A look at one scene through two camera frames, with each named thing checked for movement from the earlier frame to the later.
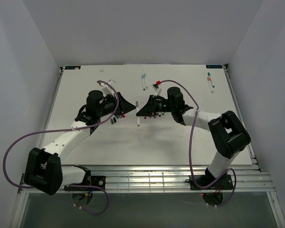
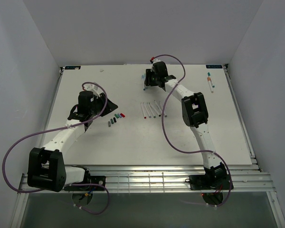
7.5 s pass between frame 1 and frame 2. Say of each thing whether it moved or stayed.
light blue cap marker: stayed
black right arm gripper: moved
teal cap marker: stayed
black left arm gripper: moved
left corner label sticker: stayed
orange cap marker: stayed
